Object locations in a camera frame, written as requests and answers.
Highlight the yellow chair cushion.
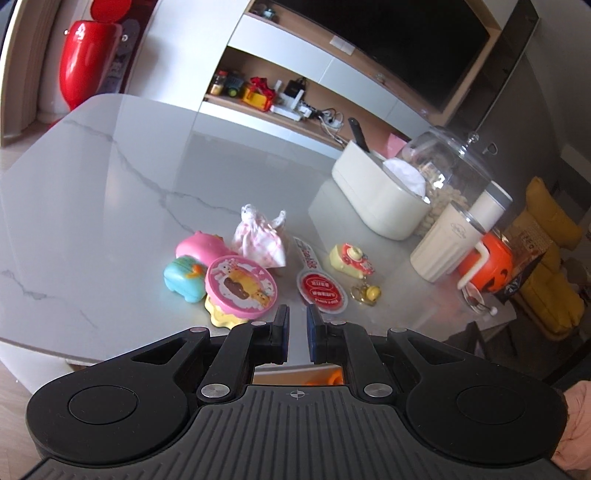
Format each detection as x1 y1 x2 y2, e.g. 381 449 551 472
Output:
506 177 585 341

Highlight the small spice jar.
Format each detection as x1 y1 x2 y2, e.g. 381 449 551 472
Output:
209 70 228 96

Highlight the cream ribbed coffee cup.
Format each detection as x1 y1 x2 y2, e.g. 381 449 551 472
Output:
410 201 490 289

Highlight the red round sauce packet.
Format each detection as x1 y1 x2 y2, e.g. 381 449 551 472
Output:
293 237 348 315

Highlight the pink squishy toy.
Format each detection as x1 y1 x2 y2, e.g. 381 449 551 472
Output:
175 231 235 267

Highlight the red toy truck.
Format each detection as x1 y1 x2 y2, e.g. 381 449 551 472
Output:
242 77 276 112

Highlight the red trash can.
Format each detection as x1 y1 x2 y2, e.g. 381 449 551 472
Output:
59 0 132 111

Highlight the pink round lid toy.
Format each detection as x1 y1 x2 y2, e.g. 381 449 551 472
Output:
204 255 277 329

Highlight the black television screen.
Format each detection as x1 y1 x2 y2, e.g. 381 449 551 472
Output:
280 0 490 108

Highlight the yellow bell keychain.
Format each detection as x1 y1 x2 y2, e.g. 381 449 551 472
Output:
349 278 382 306

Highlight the white cylindrical bottle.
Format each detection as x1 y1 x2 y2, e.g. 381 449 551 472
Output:
469 181 513 233

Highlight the white tissue box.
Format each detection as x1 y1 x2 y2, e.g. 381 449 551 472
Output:
332 141 430 241

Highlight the orange pumpkin bucket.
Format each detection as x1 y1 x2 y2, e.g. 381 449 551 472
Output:
471 230 513 293

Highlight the pink white cloth pouch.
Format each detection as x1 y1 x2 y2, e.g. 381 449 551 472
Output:
230 204 288 269

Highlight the yellow pink toy camera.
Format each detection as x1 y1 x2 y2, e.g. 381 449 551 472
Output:
329 243 375 279

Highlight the glass jar with lid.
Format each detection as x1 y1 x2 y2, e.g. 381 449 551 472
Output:
397 126 492 237

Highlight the green toy vehicle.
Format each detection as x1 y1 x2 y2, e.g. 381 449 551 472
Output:
224 72 245 98

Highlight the teal squishy toy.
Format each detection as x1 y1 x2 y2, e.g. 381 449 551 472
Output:
163 255 206 303

